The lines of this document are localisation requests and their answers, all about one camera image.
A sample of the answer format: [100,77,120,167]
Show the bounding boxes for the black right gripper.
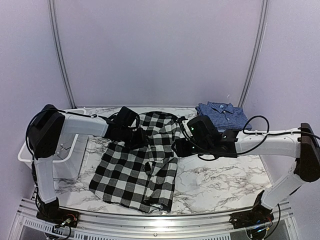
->
[171,137,213,158]

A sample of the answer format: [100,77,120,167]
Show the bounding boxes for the black white checkered shirt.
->
[89,111,182,214]

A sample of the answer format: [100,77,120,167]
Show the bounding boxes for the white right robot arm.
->
[172,116,320,224]

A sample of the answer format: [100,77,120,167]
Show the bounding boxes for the white plastic bin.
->
[17,108,89,180]

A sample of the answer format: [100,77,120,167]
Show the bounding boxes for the right aluminium wall post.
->
[238,0,270,108]

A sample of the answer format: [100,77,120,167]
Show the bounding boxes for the folded blue checkered shirt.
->
[195,101,248,130]

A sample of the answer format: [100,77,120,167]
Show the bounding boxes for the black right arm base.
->
[229,190,274,229]

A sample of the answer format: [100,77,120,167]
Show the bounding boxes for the aluminium front frame rail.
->
[8,198,298,240]

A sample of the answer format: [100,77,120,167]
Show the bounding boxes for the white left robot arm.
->
[25,104,149,223]

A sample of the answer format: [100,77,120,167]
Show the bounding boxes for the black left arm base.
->
[36,198,80,228]

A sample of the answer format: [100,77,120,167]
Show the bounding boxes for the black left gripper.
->
[119,126,152,151]

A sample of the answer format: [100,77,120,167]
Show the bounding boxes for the grey cloth in bin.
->
[53,135,75,161]

